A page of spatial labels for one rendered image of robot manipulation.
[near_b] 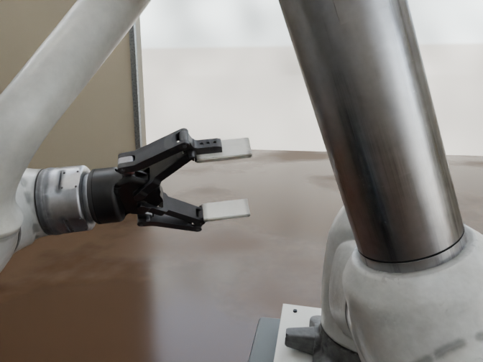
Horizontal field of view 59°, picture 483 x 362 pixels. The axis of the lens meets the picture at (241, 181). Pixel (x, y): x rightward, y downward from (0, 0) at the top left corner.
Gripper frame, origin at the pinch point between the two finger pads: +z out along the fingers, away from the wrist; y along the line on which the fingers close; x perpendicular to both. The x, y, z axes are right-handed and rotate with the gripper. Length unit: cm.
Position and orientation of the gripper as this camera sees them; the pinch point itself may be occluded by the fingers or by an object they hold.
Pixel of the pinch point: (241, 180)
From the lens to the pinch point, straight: 58.8
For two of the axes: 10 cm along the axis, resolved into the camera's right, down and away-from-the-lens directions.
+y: 0.0, -6.1, -7.9
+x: -1.3, -7.9, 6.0
